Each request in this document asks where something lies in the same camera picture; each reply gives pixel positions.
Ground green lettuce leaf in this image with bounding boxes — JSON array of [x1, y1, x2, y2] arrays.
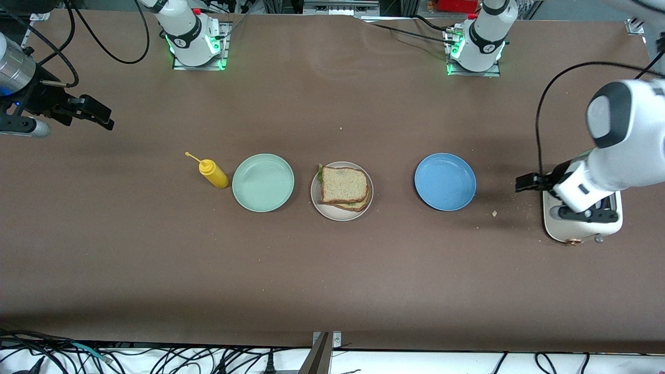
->
[[316, 164, 365, 208]]

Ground black base cable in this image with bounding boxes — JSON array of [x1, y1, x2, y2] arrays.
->
[[356, 15, 458, 45]]

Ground blue round plate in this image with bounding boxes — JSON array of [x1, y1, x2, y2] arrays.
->
[[414, 153, 477, 211]]

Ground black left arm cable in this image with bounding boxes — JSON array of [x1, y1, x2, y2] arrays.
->
[[535, 34, 665, 178]]

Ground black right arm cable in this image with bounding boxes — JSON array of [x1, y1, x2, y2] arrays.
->
[[0, 0, 151, 88]]

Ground red box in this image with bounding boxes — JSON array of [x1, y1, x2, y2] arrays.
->
[[435, 0, 481, 14]]

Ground brown toast bread slice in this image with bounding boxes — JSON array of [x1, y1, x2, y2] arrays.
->
[[332, 179, 373, 212], [319, 166, 370, 205]]

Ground yellow squeeze mustard bottle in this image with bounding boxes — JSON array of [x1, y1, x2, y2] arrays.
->
[[184, 151, 229, 190]]

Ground cream white two-slot toaster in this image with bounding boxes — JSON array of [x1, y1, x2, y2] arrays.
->
[[542, 188, 624, 245]]

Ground teal cable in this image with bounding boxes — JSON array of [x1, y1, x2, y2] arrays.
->
[[70, 342, 114, 363]]

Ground grey power strip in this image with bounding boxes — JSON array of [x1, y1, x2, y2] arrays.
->
[[303, 0, 381, 16]]

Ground beige round plate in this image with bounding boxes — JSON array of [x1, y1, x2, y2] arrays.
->
[[310, 161, 374, 221]]

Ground aluminium table edge bracket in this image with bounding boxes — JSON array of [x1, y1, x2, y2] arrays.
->
[[299, 331, 343, 374]]

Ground mint green round plate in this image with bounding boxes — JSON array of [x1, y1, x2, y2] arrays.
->
[[232, 153, 295, 212]]

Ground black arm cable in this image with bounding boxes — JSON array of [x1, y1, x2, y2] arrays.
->
[[0, 0, 151, 88], [535, 34, 665, 178]]

